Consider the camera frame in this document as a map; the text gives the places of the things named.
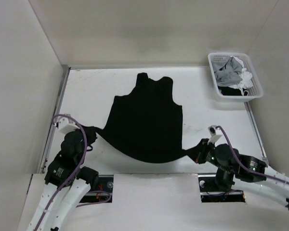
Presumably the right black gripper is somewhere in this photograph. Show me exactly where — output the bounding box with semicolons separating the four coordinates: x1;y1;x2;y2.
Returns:
183;138;232;173

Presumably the black tank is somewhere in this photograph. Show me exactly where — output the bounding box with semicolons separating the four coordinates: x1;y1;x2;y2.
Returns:
96;73;200;164
218;86;242;96

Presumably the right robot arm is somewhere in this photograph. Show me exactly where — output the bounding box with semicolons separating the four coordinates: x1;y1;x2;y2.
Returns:
189;139;289;211

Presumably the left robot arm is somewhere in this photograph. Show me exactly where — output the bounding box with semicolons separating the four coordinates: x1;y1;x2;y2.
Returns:
27;126;99;231

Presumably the grey tank top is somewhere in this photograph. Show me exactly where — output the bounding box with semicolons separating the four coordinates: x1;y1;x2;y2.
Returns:
212;56;243;87

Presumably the white tank top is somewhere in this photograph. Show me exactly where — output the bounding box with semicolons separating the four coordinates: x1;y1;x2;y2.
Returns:
230;56;254;96

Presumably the white plastic basket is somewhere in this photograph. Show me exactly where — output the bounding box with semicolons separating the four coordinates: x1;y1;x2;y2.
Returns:
208;52;263;102

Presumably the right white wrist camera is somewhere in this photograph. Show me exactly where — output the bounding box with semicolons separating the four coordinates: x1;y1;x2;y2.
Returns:
208;125;223;144

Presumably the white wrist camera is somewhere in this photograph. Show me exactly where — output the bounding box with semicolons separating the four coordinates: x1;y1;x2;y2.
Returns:
208;125;223;144
53;114;78;135

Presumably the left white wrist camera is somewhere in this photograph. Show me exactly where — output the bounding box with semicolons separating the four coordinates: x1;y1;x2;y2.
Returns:
53;114;78;135

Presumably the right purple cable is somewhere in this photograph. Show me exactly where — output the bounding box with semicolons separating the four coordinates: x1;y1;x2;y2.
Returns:
214;125;289;188

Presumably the purple cable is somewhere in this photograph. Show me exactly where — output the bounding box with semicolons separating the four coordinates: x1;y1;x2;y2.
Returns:
214;125;289;188
35;113;111;231

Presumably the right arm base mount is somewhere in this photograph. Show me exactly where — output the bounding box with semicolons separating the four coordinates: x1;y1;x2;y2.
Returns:
198;174;246;203

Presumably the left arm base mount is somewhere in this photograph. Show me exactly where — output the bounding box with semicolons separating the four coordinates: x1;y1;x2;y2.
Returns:
80;175;114;204

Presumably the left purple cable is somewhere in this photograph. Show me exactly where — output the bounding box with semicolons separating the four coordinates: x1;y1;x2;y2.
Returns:
35;113;111;231

